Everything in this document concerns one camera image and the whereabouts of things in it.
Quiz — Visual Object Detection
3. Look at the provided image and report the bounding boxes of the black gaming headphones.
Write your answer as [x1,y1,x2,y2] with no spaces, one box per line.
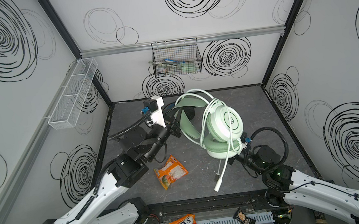
[162,102,195,120]

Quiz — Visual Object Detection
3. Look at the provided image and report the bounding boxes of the mint green headphones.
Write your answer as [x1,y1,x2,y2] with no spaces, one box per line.
[170,83,253,197]

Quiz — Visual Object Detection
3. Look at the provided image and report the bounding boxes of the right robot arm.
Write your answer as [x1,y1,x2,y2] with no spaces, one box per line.
[231,127,359,224]

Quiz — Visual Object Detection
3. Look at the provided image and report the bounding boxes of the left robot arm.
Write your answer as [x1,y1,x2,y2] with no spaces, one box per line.
[43,112,181,224]

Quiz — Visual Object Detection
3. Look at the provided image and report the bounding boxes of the orange snack bag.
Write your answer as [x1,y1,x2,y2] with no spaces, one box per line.
[154,155,189,190]

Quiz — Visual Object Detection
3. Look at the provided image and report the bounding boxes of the green brush in basket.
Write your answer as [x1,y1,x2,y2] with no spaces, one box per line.
[148,61,199,74]

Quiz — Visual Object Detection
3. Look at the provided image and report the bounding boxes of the blue tool in basket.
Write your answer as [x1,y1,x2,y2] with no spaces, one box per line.
[164,59,185,65]

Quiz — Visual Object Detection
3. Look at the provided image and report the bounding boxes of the small dark snack packet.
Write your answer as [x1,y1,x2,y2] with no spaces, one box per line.
[233,208,256,224]

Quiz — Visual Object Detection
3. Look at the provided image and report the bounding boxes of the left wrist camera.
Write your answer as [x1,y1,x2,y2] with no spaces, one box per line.
[142,96,166,128]

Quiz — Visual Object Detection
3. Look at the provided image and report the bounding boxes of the black wire wall basket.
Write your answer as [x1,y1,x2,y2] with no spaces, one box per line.
[151,37,203,77]

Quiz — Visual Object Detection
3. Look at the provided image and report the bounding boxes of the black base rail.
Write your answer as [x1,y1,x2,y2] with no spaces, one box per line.
[103,180,341,224]

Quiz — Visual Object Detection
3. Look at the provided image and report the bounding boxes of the white mesh wall shelf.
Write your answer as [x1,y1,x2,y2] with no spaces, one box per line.
[48,58,98,130]

